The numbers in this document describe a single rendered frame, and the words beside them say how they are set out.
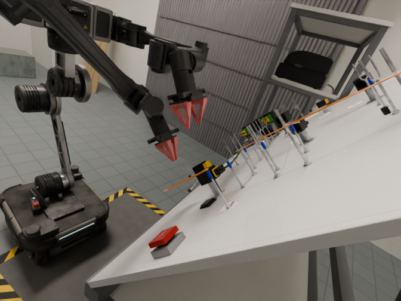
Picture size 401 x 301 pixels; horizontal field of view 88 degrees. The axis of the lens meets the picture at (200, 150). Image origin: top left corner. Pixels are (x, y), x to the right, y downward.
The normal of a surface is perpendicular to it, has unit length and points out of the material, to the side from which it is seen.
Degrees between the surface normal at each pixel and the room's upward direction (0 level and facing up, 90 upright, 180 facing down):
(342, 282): 0
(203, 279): 0
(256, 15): 90
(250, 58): 90
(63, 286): 0
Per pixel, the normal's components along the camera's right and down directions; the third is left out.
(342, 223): -0.50, -0.86
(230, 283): 0.28, -0.86
